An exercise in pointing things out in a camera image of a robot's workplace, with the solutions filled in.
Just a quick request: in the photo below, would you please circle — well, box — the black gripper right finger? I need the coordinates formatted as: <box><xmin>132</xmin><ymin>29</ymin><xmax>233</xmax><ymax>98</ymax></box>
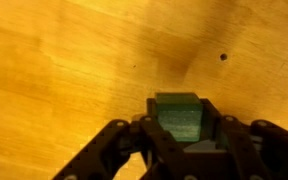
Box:
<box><xmin>197</xmin><ymin>97</ymin><xmax>288</xmax><ymax>180</ymax></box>

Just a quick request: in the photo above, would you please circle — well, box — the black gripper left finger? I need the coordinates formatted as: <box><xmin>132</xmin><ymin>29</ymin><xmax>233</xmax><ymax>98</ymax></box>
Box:
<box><xmin>51</xmin><ymin>97</ymin><xmax>188</xmax><ymax>180</ymax></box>

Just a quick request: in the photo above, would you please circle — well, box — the small green box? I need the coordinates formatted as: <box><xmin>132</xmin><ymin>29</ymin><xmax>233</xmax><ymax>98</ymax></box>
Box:
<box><xmin>155</xmin><ymin>92</ymin><xmax>204</xmax><ymax>144</ymax></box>

